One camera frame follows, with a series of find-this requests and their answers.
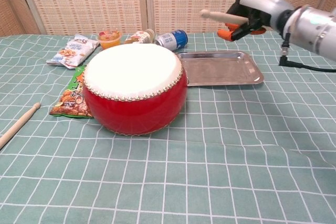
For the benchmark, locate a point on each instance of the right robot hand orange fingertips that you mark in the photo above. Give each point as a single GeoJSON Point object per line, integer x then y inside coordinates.
{"type": "Point", "coordinates": [262, 6]}

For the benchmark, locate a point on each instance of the wooden drumstick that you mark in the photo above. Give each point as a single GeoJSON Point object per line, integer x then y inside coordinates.
{"type": "Point", "coordinates": [225, 16]}
{"type": "Point", "coordinates": [18, 127]}

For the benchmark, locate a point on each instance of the red drum white skin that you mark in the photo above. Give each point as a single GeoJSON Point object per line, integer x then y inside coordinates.
{"type": "Point", "coordinates": [131, 103]}

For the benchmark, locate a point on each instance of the stainless steel rectangular tray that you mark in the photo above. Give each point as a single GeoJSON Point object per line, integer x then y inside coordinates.
{"type": "Point", "coordinates": [220, 69]}

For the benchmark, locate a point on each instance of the blue and silver drink can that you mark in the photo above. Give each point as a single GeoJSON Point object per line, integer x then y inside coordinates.
{"type": "Point", "coordinates": [170, 40]}

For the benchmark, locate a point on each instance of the orange jelly cup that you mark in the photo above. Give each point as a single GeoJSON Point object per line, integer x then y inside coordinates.
{"type": "Point", "coordinates": [110, 40]}

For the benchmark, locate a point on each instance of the green checked tablecloth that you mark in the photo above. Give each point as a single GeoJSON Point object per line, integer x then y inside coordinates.
{"type": "Point", "coordinates": [210, 169]}

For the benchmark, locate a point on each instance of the white snack bag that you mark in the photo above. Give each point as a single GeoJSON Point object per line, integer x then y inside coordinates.
{"type": "Point", "coordinates": [73, 51]}

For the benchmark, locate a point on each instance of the green snack bag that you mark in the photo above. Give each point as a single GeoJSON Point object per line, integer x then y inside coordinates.
{"type": "Point", "coordinates": [71, 100]}

